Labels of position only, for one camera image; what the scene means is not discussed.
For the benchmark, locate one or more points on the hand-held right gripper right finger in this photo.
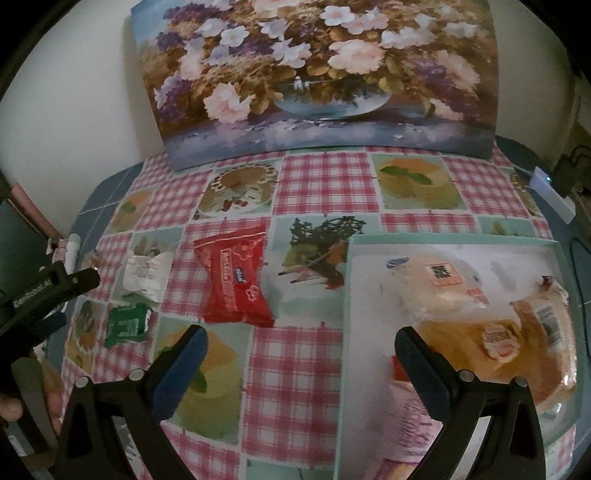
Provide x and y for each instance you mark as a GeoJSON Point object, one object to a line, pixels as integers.
{"type": "Point", "coordinates": [425, 383]}

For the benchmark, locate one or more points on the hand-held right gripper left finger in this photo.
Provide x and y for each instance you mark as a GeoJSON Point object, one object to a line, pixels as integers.
{"type": "Point", "coordinates": [178, 378]}

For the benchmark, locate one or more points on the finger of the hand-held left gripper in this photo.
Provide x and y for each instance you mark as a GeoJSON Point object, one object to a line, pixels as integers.
{"type": "Point", "coordinates": [83, 281]}

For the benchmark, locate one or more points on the peach snack packet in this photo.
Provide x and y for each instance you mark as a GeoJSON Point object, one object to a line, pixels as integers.
{"type": "Point", "coordinates": [401, 424]}

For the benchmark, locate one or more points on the orange bread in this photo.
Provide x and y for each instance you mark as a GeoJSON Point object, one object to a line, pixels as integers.
{"type": "Point", "coordinates": [461, 341]}

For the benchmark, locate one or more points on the white tray with green rim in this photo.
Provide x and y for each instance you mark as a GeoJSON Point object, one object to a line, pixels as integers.
{"type": "Point", "coordinates": [374, 314]}

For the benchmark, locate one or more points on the person's left hand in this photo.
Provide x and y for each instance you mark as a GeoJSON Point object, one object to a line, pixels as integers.
{"type": "Point", "coordinates": [53, 397]}

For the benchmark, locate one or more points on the small white bottle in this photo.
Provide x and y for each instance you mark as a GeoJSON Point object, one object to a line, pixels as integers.
{"type": "Point", "coordinates": [73, 251]}

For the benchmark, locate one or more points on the dark panel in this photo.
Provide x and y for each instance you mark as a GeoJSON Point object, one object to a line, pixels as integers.
{"type": "Point", "coordinates": [23, 240]}

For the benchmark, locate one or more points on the small green snack packet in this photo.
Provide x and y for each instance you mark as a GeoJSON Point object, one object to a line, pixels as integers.
{"type": "Point", "coordinates": [124, 325]}

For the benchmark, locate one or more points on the white snack packet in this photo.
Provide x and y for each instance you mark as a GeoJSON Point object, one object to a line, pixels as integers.
{"type": "Point", "coordinates": [145, 274]}

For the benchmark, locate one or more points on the pale bun in clear wrapper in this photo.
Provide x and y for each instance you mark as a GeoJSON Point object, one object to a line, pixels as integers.
{"type": "Point", "coordinates": [434, 295]}

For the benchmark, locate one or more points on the red snack packet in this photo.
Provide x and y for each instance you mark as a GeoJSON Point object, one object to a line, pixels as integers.
{"type": "Point", "coordinates": [235, 277]}

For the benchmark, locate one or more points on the pink checked printed tablecloth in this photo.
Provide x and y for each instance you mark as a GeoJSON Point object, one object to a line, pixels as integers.
{"type": "Point", "coordinates": [323, 184]}

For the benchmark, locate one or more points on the white power adapter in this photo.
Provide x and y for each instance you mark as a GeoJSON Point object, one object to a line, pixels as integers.
{"type": "Point", "coordinates": [549, 194]}

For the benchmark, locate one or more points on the black power adapter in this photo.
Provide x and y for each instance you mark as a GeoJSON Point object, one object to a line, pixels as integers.
{"type": "Point", "coordinates": [568, 175]}

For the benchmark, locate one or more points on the floral painting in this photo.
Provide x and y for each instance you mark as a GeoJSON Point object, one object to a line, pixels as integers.
{"type": "Point", "coordinates": [314, 69]}

